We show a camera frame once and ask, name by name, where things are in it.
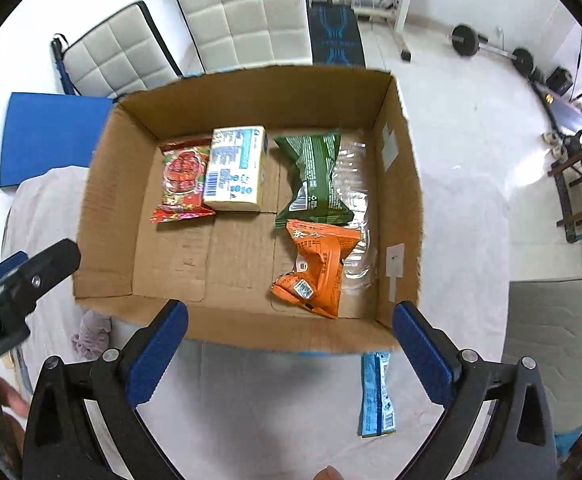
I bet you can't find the light blue long packet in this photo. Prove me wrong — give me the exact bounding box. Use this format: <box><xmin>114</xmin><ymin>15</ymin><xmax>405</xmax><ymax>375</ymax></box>
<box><xmin>358</xmin><ymin>351</ymin><xmax>396</xmax><ymax>438</ymax></box>

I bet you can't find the white weight bench frame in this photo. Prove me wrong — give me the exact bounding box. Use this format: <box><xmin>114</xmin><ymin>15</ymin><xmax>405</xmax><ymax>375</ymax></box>
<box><xmin>351</xmin><ymin>0</ymin><xmax>470</xmax><ymax>63</ymax></box>

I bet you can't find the blue foam mat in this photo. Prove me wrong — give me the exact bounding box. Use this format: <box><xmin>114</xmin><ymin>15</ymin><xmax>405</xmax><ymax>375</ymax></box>
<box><xmin>0</xmin><ymin>92</ymin><xmax>113</xmax><ymax>188</ymax></box>

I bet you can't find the white padded chair centre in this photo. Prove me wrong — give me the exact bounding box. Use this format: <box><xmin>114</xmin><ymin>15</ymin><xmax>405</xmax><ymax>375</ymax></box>
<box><xmin>177</xmin><ymin>0</ymin><xmax>313</xmax><ymax>73</ymax></box>

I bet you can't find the grey crumpled cloth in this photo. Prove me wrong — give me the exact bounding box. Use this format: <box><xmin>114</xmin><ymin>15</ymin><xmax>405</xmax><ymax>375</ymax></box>
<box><xmin>71</xmin><ymin>310</ymin><xmax>112</xmax><ymax>361</ymax></box>

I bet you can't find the red floral snack bag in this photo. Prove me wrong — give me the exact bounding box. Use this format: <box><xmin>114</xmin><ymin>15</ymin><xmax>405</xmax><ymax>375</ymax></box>
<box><xmin>151</xmin><ymin>138</ymin><xmax>215</xmax><ymax>223</ymax></box>

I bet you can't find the white padded chair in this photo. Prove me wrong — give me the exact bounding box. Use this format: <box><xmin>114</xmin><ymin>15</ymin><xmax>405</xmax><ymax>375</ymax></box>
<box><xmin>177</xmin><ymin>0</ymin><xmax>313</xmax><ymax>73</ymax></box>
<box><xmin>50</xmin><ymin>1</ymin><xmax>183</xmax><ymax>100</ymax></box>

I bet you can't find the green snack bag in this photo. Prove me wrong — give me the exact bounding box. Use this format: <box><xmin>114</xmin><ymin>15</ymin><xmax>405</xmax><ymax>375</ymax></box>
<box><xmin>275</xmin><ymin>130</ymin><xmax>354</xmax><ymax>229</ymax></box>

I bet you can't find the dark wooden stool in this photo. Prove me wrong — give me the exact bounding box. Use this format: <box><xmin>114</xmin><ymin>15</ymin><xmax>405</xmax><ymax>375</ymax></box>
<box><xmin>542</xmin><ymin>130</ymin><xmax>582</xmax><ymax>244</ymax></box>

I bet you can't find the white padded chair left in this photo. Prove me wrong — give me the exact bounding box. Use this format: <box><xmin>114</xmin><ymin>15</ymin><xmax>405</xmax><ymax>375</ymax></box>
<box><xmin>50</xmin><ymin>1</ymin><xmax>183</xmax><ymax>100</ymax></box>

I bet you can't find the yellow tissue pack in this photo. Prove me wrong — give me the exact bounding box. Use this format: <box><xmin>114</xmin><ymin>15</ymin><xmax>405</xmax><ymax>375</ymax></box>
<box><xmin>203</xmin><ymin>126</ymin><xmax>268</xmax><ymax>212</ymax></box>

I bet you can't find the orange snack bag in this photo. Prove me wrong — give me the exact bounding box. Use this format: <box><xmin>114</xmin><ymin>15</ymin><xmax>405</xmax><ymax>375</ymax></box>
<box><xmin>270</xmin><ymin>219</ymin><xmax>361</xmax><ymax>320</ymax></box>

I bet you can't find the barbell on floor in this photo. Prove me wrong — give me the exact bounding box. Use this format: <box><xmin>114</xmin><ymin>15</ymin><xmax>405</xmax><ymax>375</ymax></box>
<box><xmin>450</xmin><ymin>24</ymin><xmax>536</xmax><ymax>79</ymax></box>

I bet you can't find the cardboard box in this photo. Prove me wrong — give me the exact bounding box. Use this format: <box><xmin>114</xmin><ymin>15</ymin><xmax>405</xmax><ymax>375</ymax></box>
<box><xmin>72</xmin><ymin>64</ymin><xmax>426</xmax><ymax>354</ymax></box>

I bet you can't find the black blue bench pad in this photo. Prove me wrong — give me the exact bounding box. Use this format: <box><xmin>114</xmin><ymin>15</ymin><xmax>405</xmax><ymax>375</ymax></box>
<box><xmin>308</xmin><ymin>2</ymin><xmax>366</xmax><ymax>67</ymax></box>

